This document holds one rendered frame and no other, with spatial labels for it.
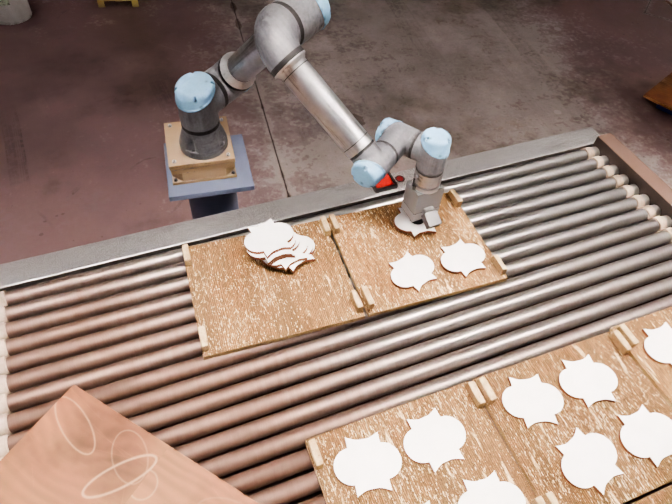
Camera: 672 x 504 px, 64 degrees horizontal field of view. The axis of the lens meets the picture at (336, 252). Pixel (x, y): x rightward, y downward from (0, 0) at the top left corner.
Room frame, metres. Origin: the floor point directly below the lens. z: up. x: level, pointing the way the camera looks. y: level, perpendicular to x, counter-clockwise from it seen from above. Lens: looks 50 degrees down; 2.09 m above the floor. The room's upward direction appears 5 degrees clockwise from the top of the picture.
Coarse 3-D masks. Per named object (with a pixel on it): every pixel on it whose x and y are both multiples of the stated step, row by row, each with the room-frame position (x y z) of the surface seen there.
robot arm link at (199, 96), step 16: (192, 80) 1.35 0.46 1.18; (208, 80) 1.35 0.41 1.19; (176, 96) 1.30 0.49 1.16; (192, 96) 1.28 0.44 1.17; (208, 96) 1.30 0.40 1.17; (224, 96) 1.36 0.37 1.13; (192, 112) 1.27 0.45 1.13; (208, 112) 1.30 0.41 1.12; (192, 128) 1.28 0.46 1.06; (208, 128) 1.29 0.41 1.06
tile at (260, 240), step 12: (252, 228) 0.96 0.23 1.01; (264, 228) 0.96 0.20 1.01; (276, 228) 0.96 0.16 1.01; (288, 228) 0.97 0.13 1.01; (252, 240) 0.91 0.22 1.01; (264, 240) 0.92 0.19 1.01; (276, 240) 0.92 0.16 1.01; (288, 240) 0.93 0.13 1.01; (252, 252) 0.88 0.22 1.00; (264, 252) 0.88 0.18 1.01
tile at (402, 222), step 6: (402, 210) 1.12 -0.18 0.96; (396, 216) 1.10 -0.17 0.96; (402, 216) 1.10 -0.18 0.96; (396, 222) 1.07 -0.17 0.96; (402, 222) 1.07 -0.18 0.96; (408, 222) 1.08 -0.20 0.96; (396, 228) 1.06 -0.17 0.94; (402, 228) 1.05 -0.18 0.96; (408, 228) 1.05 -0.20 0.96; (414, 228) 1.05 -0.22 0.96; (420, 228) 1.06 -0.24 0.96; (432, 228) 1.06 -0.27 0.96; (414, 234) 1.03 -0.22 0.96; (420, 234) 1.04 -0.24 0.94
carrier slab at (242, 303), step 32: (192, 256) 0.90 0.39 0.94; (224, 256) 0.91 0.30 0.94; (320, 256) 0.94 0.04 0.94; (192, 288) 0.79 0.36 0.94; (224, 288) 0.80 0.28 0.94; (256, 288) 0.81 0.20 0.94; (288, 288) 0.82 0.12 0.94; (320, 288) 0.83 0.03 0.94; (352, 288) 0.84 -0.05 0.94; (224, 320) 0.71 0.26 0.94; (256, 320) 0.71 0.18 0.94; (288, 320) 0.72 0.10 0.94; (320, 320) 0.73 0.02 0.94; (352, 320) 0.74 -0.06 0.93; (224, 352) 0.62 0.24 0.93
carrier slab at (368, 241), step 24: (336, 216) 1.09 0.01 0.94; (360, 216) 1.10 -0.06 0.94; (384, 216) 1.11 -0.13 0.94; (456, 216) 1.14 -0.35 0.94; (336, 240) 1.00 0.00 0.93; (360, 240) 1.01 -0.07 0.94; (384, 240) 1.02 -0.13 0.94; (408, 240) 1.02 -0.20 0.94; (432, 240) 1.03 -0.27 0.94; (456, 240) 1.04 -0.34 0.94; (480, 240) 1.05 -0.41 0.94; (360, 264) 0.92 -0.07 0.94; (384, 264) 0.93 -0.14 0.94; (360, 288) 0.84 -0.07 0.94; (384, 288) 0.85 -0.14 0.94; (432, 288) 0.86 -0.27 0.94; (456, 288) 0.87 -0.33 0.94; (384, 312) 0.78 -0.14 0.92
